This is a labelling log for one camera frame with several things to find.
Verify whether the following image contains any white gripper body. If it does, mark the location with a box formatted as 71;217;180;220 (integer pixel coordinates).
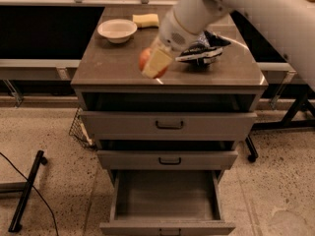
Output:
158;10;197;51

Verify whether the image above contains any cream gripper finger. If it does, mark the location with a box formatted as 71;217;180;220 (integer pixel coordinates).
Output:
141;46;175;80

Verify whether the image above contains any red apple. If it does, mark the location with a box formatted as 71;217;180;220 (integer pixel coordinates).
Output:
138;47;169;79

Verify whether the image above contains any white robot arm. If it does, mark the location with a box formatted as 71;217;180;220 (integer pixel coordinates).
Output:
140;0;315;89

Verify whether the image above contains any grey drawer cabinet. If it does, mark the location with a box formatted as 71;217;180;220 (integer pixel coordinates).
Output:
70;5;269;186

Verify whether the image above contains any top drawer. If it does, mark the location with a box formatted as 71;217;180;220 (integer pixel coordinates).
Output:
81;111;257;141

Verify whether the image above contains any drawer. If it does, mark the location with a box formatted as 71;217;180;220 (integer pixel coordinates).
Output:
81;111;257;141
97;150;238;170
99;170;235;236

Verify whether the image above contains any middle drawer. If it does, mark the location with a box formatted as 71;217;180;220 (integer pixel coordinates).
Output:
97;150;238;170

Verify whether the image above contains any bottom drawer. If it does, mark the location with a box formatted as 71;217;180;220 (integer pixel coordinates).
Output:
99;170;235;236

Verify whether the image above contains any yellow sponge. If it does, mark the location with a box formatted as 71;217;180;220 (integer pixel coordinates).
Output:
132;14;159;29

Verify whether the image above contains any white bowl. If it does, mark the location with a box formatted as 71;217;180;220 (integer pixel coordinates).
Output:
97;19;137;44

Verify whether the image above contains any black metal bar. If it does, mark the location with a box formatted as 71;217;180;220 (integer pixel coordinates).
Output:
8;150;47;233

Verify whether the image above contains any wire mesh basket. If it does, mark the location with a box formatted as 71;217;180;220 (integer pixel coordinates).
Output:
69;107;95;149

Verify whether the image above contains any black table leg frame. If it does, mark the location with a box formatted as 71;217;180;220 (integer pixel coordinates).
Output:
244;82;315;163

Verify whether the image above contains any black cable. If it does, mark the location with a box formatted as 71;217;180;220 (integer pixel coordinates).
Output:
0;152;59;236

